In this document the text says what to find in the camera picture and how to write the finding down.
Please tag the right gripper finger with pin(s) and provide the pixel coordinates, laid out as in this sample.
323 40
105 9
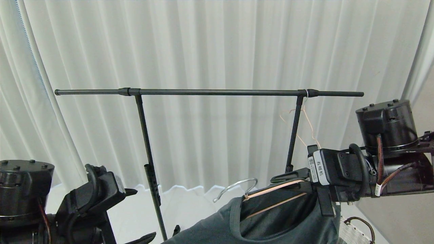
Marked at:
291 175

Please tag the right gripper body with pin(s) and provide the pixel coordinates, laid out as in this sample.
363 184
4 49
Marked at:
325 203

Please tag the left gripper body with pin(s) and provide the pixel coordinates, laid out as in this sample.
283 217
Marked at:
101 234

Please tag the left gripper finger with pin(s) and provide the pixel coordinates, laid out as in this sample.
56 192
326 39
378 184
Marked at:
144 239
130 192

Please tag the pink clothes hanger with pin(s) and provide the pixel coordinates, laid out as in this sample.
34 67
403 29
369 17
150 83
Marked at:
308 120
274 187

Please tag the dark grey t-shirt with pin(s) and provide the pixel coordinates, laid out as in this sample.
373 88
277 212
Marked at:
288 230

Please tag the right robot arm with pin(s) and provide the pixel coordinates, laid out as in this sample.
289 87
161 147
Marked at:
386 125

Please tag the white laundry basket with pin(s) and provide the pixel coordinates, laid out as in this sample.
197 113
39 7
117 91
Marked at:
351 235

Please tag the black clothes rack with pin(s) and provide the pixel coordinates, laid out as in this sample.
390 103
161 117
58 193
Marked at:
220 92

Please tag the white curtain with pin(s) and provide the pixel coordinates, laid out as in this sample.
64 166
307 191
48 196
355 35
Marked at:
220 44

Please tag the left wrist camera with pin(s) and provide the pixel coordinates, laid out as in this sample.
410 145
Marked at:
101 193

